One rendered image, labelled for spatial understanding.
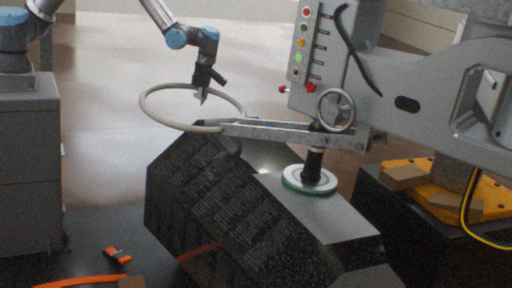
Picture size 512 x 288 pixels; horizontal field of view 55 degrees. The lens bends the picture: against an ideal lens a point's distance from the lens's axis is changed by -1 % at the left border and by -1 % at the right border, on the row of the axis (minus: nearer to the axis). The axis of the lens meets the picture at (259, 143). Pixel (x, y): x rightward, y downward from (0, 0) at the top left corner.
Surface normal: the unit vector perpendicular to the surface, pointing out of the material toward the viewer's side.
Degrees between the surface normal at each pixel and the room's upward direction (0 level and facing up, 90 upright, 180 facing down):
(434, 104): 90
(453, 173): 90
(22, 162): 90
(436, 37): 90
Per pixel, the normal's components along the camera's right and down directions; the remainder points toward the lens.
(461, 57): -0.61, 0.24
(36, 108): 0.43, 0.43
